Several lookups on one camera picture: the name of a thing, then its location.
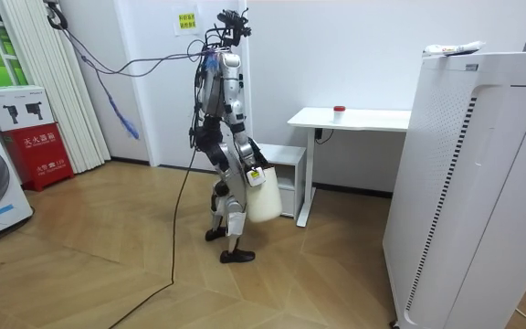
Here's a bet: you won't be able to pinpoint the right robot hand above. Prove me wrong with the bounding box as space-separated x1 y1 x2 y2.
244 159 271 188

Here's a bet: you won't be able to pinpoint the white plastic bucket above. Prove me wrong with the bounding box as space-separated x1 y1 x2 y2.
244 164 284 224

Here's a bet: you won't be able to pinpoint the robot legs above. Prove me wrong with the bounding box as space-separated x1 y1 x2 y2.
204 128 258 265

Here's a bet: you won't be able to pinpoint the small white cabinet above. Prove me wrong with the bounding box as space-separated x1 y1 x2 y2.
257 143 308 220

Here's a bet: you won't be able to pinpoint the robot body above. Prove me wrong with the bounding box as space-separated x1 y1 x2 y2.
188 7 253 152

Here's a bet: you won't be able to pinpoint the white desk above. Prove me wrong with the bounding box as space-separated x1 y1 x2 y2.
287 107 413 228

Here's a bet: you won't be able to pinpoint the red fire extinguisher box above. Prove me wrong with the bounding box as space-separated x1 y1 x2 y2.
0 122 76 193

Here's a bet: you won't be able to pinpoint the large white air purifier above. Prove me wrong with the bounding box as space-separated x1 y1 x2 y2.
382 50 526 329

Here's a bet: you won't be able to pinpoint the white folding curtain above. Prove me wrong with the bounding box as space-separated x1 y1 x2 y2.
0 0 112 175

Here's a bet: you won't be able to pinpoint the white plastic packet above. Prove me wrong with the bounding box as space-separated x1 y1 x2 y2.
422 40 487 58

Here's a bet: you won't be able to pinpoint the white cardboard box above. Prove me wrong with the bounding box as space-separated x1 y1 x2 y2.
0 85 56 133

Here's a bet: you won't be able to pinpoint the black desk cable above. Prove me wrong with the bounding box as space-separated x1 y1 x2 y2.
313 128 335 146

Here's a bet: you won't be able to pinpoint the black floor cable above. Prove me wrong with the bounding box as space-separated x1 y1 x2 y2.
107 146 198 329

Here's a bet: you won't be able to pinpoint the yellow wall notice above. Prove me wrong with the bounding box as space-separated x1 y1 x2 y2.
173 5 203 37

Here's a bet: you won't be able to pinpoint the cable bundle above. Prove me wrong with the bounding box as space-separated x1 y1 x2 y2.
43 0 210 141

